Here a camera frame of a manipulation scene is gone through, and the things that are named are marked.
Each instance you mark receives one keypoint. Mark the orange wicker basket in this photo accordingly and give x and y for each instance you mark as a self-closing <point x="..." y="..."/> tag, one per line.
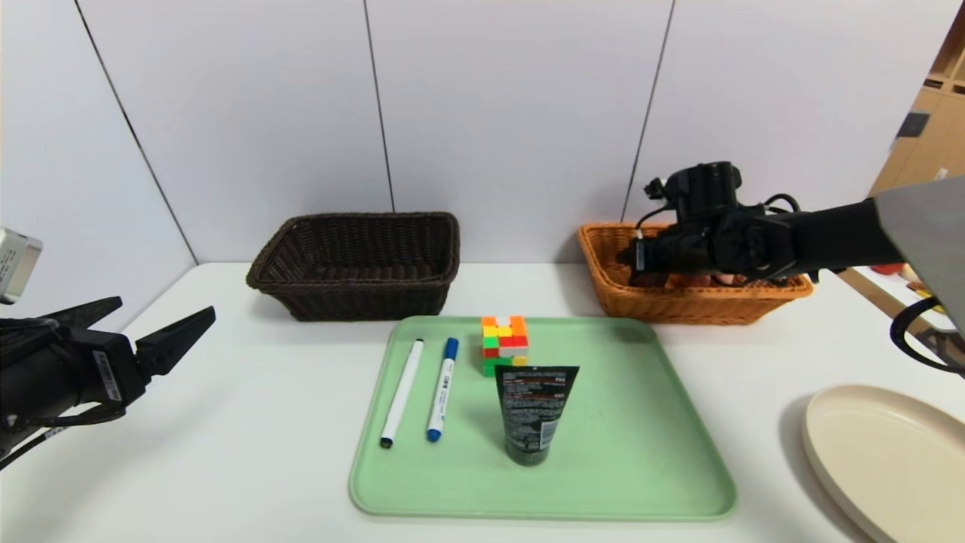
<point x="678" y="305"/>

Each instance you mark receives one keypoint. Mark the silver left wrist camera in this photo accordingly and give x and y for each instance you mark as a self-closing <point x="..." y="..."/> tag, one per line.
<point x="16" y="264"/>

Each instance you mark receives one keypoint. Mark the pink peach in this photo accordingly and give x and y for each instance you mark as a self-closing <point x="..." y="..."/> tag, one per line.
<point x="712" y="280"/>

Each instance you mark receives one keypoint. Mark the light green plastic tray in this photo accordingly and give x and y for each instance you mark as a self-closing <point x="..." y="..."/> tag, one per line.
<point x="618" y="467"/>

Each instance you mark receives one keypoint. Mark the white side table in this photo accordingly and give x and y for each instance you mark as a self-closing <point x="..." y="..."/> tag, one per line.
<point x="882" y="294"/>

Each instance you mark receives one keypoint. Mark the dark brown wicker basket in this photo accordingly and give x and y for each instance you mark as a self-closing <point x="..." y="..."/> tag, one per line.
<point x="354" y="294"/>

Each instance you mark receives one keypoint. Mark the white marker black cap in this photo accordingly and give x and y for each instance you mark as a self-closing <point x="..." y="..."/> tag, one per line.
<point x="402" y="392"/>

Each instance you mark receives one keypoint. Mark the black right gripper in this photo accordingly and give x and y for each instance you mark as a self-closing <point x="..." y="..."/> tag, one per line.
<point x="640" y="256"/>

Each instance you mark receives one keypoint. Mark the cream oval plate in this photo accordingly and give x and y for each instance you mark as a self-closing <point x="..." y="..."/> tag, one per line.
<point x="889" y="452"/>

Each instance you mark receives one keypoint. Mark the light wooden cabinet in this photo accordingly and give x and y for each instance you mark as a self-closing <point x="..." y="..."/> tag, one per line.
<point x="927" y="143"/>

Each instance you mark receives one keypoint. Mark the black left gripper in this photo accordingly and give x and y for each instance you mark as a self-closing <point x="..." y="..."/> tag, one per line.
<point x="110" y="367"/>

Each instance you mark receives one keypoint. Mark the white marker blue cap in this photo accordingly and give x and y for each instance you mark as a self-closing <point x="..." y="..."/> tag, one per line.
<point x="443" y="388"/>

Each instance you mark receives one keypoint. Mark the multicolour puzzle cube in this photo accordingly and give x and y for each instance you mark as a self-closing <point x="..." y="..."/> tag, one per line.
<point x="505" y="343"/>

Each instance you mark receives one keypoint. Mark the black cosmetic tube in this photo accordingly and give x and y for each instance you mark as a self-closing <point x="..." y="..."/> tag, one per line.
<point x="534" y="411"/>

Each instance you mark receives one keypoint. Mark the dark grey wall box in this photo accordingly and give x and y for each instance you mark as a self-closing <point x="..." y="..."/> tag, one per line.
<point x="913" y="126"/>

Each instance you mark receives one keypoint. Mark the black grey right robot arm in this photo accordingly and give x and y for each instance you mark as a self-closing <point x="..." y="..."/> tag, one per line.
<point x="844" y="237"/>

